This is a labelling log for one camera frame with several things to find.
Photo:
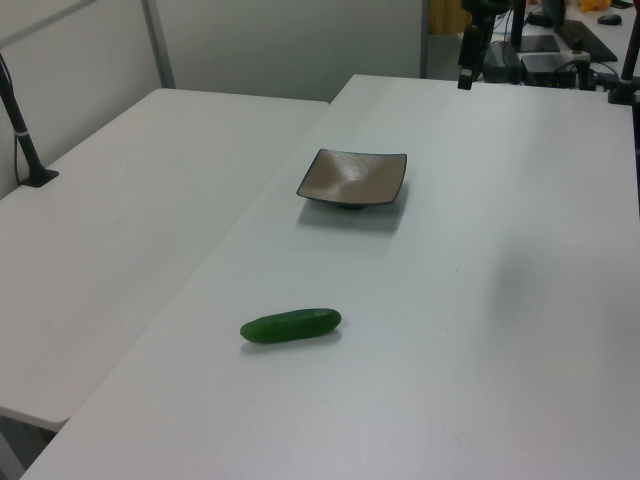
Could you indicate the grey electronics box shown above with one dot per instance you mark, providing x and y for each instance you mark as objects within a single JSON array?
[{"x": 545, "y": 67}]

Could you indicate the black computer mouse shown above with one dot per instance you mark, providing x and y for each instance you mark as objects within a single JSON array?
[{"x": 609, "y": 20}]

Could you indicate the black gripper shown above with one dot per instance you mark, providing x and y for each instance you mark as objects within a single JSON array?
[{"x": 471, "y": 47}]

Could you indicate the yellow object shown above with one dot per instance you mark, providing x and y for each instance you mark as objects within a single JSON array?
[{"x": 589, "y": 4}]

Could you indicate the green cucumber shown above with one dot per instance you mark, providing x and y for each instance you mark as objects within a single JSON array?
[{"x": 290, "y": 326}]

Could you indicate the square brown ceramic plate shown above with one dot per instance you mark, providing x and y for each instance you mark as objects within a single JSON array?
[{"x": 352, "y": 177}]

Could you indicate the black camera pole with base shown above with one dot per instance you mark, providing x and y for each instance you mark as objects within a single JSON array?
[{"x": 20, "y": 135}]

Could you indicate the black clamped stand pole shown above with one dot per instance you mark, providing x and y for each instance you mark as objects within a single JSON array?
[{"x": 627, "y": 65}]

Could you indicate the white bracket with black knob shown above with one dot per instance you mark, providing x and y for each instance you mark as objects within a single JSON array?
[{"x": 580, "y": 57}]

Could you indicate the black keyboard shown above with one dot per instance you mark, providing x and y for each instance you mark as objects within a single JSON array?
[{"x": 597, "y": 47}]

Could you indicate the black electronics box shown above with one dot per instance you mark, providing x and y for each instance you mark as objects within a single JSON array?
[{"x": 500, "y": 62}]

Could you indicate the black monitor stand pole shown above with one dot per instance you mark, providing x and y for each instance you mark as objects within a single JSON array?
[{"x": 518, "y": 25}]

